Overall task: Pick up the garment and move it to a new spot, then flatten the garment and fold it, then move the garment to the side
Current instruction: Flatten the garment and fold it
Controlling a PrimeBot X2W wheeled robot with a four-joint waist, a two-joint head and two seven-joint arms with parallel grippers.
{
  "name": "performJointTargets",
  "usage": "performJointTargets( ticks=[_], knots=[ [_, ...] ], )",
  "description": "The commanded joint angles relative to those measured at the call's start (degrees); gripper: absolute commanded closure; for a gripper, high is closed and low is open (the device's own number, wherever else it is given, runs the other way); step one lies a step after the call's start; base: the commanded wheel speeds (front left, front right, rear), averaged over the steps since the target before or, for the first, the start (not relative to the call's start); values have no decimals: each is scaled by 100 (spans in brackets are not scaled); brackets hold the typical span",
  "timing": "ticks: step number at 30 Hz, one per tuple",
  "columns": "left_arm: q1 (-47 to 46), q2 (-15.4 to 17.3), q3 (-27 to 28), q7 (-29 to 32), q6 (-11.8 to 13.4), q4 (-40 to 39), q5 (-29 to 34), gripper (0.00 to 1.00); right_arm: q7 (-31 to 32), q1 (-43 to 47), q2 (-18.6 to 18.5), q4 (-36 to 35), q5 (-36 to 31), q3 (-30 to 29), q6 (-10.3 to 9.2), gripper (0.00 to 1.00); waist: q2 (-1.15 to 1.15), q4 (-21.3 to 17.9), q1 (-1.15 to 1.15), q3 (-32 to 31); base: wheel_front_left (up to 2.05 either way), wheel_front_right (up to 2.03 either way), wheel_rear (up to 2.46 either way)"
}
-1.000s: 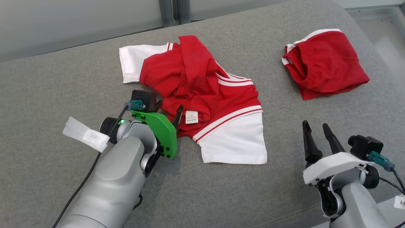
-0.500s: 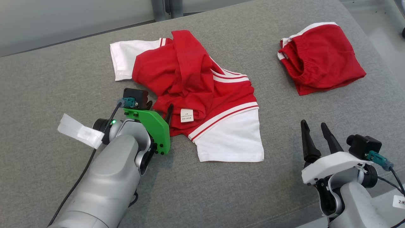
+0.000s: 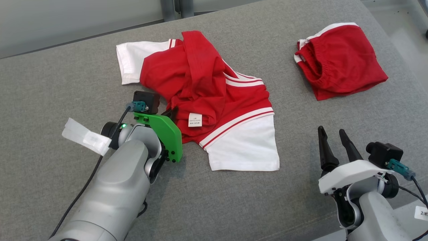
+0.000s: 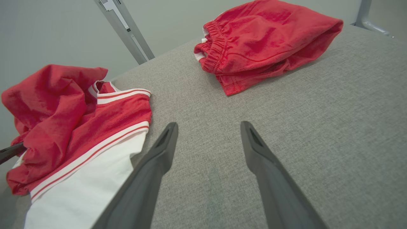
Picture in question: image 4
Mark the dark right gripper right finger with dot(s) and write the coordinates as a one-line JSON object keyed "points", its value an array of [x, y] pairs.
{"points": [[276, 190]]}

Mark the grey post with curved foot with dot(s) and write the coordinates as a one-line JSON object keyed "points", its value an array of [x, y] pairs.
{"points": [[364, 12]]}

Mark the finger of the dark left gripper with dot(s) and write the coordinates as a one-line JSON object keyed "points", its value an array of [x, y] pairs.
{"points": [[11, 152]]}

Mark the grey partition post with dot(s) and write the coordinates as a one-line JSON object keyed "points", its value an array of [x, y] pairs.
{"points": [[119, 31], [140, 38]]}

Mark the red white basketball jersey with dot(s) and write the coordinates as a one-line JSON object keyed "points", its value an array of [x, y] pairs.
{"points": [[73, 133]]}

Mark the red shorts with white stripe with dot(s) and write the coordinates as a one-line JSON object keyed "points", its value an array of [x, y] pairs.
{"points": [[264, 41]]}

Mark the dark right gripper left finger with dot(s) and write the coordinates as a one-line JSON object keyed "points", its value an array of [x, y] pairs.
{"points": [[143, 187]]}

